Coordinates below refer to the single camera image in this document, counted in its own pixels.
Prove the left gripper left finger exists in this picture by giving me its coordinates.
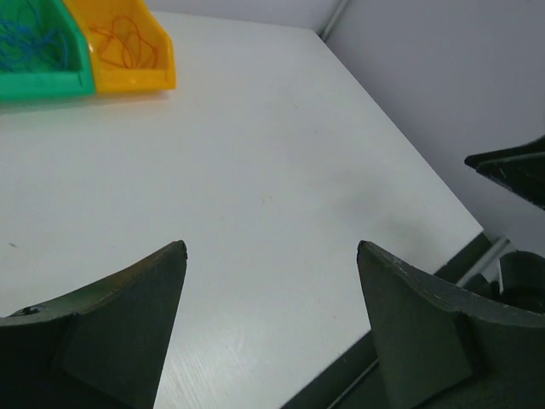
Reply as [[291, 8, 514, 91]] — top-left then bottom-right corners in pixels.
[[1, 240, 187, 408]]

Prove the right aluminium frame post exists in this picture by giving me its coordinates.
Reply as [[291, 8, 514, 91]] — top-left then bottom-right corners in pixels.
[[318, 0, 351, 42]]

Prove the red thin wire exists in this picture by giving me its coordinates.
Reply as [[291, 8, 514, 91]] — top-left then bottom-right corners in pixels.
[[88, 15, 161, 72]]

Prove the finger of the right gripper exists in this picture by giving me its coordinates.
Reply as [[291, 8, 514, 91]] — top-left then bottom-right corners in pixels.
[[464, 136, 545, 210]]

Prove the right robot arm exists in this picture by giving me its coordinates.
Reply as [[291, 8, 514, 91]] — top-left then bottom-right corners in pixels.
[[463, 137, 544, 314]]

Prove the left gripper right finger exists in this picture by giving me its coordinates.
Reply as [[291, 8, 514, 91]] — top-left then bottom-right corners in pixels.
[[357, 241, 544, 408]]

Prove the orange bin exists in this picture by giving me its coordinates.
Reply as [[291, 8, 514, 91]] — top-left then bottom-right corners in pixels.
[[64, 0, 176, 94]]

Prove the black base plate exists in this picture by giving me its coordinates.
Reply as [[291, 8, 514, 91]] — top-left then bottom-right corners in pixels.
[[281, 234, 510, 408]]

